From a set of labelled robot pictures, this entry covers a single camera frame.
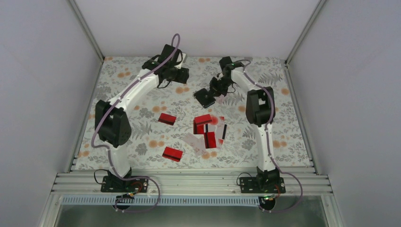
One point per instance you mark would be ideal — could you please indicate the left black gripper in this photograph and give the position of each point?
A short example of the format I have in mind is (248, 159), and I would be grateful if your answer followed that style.
(183, 76)

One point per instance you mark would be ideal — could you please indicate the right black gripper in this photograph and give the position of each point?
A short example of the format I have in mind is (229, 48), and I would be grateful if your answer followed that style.
(213, 88)

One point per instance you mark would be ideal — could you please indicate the red card black stripe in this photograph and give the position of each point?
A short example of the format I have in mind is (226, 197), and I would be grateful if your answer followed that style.
(172, 154)

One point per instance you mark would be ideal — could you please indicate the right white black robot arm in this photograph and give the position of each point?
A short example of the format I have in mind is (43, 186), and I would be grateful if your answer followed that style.
(259, 111)

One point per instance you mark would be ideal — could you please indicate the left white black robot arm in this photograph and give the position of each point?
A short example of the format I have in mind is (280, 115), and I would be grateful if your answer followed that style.
(112, 124)

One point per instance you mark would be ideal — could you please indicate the white floral card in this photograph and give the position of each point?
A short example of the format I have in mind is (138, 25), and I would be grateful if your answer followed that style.
(221, 99)

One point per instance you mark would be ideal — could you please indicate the white card black stripe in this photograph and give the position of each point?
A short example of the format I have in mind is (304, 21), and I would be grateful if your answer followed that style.
(220, 128)

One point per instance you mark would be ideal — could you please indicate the floral patterned table mat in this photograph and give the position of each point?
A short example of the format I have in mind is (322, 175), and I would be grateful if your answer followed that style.
(170, 129)

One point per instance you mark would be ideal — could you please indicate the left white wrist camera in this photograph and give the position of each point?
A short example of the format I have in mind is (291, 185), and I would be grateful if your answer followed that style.
(183, 57)

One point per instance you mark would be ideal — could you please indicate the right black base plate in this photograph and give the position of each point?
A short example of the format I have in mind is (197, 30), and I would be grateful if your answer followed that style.
(262, 186)

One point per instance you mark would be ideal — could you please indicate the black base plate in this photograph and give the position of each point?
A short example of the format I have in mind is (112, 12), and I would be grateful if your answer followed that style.
(262, 186)
(111, 183)

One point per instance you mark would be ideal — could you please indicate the aluminium rail frame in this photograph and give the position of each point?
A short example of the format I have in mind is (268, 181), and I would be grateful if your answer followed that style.
(188, 187)

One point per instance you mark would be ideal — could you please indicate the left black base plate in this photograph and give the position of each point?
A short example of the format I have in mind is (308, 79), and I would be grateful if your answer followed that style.
(111, 183)

